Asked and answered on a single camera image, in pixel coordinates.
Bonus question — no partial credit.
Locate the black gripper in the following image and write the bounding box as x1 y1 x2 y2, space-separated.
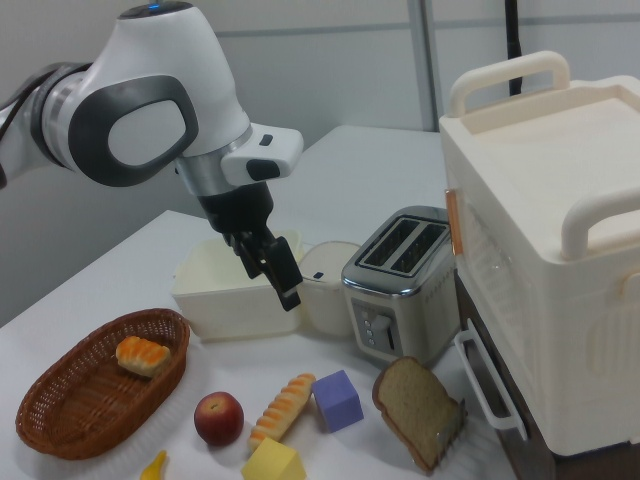
197 182 304 312

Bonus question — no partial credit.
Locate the long orange bread roll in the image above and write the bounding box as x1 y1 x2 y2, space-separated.
248 373 318 451

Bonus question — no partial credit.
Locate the short orange bread roll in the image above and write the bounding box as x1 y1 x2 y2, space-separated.
115 335 172 379

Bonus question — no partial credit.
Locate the brown bread slice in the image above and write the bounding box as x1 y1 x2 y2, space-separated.
372 356 461 474

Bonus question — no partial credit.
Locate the cream open plastic box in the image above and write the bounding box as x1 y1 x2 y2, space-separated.
172 228 306 344

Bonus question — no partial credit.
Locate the small cream lidded bin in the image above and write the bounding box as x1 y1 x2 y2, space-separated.
298 240 361 337

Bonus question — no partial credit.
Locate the cream and chrome toaster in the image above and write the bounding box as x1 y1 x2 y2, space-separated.
341 205 459 369

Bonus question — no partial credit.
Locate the purple foam cube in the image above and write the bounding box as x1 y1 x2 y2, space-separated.
311 369 365 434

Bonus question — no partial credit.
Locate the red apple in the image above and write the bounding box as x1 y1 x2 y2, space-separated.
193 391 245 447

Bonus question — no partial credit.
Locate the yellow foam cube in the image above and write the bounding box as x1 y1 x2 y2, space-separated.
241 436 307 480

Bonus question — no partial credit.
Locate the yellow banana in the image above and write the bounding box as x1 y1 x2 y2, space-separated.
138 449 169 480

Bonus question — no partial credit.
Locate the brown wicker basket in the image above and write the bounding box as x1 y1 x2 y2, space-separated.
14 308 192 461

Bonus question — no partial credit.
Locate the dark brown cabinet base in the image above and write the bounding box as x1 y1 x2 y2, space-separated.
453 274 556 480

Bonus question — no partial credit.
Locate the black pole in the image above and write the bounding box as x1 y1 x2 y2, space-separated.
502 0 525 96

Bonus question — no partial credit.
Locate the copper door handle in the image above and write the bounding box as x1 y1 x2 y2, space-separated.
444 188 464 256

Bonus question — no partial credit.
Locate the white drawer handle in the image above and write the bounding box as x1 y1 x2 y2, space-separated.
453 332 529 441

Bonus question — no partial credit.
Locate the cream cabinet with handles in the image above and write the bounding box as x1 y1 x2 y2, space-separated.
438 49 640 459

